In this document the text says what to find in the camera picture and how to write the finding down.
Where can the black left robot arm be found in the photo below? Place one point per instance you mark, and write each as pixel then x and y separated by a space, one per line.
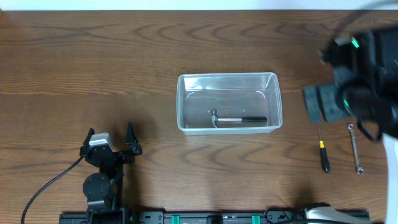
pixel 103 189

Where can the silver combination wrench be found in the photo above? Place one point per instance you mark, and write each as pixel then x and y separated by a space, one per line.
pixel 359 169

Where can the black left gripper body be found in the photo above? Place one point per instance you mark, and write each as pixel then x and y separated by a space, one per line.
pixel 116 154

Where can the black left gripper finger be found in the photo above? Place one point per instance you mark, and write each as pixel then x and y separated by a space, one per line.
pixel 131 140
pixel 86 142

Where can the small hammer black handle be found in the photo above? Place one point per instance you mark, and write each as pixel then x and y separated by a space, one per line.
pixel 215 119

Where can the clear plastic storage container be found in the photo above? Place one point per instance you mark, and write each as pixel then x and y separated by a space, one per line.
pixel 233 95

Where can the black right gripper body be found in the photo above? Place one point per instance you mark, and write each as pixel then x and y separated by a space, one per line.
pixel 325 101

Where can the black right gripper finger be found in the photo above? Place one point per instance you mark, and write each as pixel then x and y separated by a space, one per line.
pixel 311 99
pixel 330 108

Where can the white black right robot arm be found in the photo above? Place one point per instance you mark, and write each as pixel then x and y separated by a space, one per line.
pixel 385 133

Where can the black yellow screwdriver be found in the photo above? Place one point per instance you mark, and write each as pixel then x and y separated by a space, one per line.
pixel 323 153

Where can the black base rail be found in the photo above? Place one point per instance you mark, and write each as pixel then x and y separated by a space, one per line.
pixel 273 215

